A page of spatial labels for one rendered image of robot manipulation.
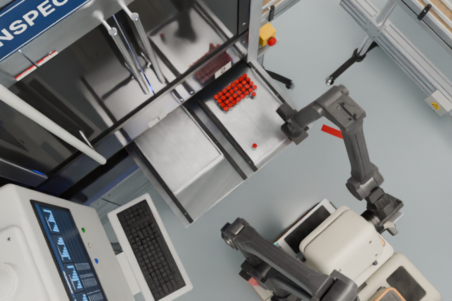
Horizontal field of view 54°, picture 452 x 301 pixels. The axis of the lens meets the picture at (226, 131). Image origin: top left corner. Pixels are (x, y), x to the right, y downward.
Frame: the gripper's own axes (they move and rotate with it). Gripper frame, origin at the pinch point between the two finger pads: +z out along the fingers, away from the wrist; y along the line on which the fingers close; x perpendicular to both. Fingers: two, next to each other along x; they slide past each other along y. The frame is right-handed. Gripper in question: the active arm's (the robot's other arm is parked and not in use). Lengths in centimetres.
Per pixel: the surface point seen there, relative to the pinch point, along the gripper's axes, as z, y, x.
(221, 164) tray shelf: 2.4, 9.6, 30.6
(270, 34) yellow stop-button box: -12.5, 37.5, -18.9
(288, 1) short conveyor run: -3, 49, -40
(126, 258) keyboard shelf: 10, 5, 86
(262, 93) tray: 2.2, 23.3, -3.6
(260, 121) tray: 2.2, 13.7, 5.7
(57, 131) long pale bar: -72, 32, 65
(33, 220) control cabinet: -60, 20, 86
